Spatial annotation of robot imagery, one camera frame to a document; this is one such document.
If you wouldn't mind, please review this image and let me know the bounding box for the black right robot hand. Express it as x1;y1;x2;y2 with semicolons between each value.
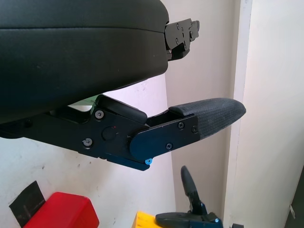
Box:
155;165;224;228

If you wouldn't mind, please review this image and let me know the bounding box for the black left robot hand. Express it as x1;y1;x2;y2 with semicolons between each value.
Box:
0;0;247;171

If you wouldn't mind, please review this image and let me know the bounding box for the yellow block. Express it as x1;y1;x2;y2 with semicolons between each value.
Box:
133;210;167;228

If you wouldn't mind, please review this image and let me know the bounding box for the red block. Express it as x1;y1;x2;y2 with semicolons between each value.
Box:
23;191;100;228

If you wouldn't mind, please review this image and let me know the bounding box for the dark grey furniture edge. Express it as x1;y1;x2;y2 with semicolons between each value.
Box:
288;166;304;228

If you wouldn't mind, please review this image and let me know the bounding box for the black tape strip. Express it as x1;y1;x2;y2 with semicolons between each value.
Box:
9;180;46;228

